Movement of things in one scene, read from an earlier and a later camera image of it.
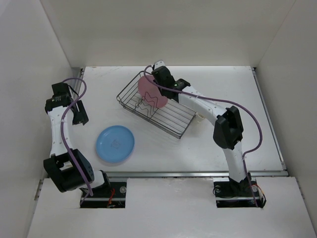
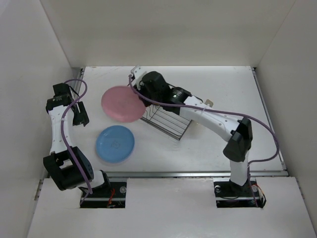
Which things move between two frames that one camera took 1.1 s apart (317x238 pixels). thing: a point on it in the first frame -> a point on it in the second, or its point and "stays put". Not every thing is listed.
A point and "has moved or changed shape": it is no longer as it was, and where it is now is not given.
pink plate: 151,93 has moved or changed shape
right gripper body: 162,89 -> 144,92
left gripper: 80,117 stays put
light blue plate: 115,144 stays put
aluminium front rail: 190,174 stays put
